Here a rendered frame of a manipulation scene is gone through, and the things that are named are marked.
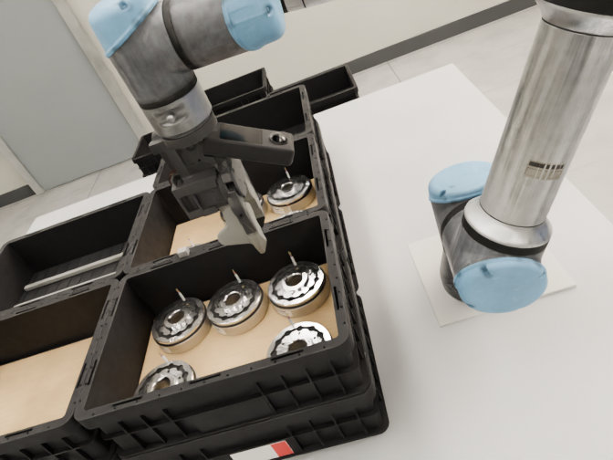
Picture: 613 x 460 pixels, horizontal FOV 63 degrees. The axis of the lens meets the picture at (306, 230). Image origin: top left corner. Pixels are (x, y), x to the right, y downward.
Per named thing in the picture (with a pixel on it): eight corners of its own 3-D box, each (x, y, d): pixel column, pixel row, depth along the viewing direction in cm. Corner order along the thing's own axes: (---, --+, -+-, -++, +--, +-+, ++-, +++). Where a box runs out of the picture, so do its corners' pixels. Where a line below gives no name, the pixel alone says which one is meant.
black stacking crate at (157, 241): (328, 175, 116) (313, 134, 110) (346, 256, 92) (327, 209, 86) (176, 228, 122) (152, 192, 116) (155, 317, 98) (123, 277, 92)
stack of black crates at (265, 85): (294, 138, 291) (264, 67, 265) (297, 162, 267) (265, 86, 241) (231, 161, 297) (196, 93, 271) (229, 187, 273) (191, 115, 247)
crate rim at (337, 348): (330, 217, 87) (327, 207, 85) (356, 353, 63) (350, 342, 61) (128, 284, 93) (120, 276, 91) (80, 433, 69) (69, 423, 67)
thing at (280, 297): (321, 256, 88) (320, 254, 87) (327, 296, 80) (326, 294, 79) (268, 273, 89) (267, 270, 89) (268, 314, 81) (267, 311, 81)
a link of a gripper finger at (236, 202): (246, 224, 70) (221, 170, 66) (258, 220, 70) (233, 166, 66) (244, 240, 66) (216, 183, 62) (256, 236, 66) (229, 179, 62)
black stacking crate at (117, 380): (346, 257, 92) (327, 210, 86) (374, 395, 68) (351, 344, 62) (154, 318, 98) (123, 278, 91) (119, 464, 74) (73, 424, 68)
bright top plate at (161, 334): (208, 293, 91) (206, 290, 90) (201, 335, 83) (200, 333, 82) (159, 308, 92) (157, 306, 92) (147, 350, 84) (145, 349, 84)
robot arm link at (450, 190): (500, 204, 90) (490, 141, 82) (524, 253, 79) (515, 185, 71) (433, 223, 92) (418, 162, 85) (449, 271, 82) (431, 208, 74)
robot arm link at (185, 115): (199, 67, 60) (194, 97, 54) (216, 100, 63) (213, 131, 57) (144, 89, 62) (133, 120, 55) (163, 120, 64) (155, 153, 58)
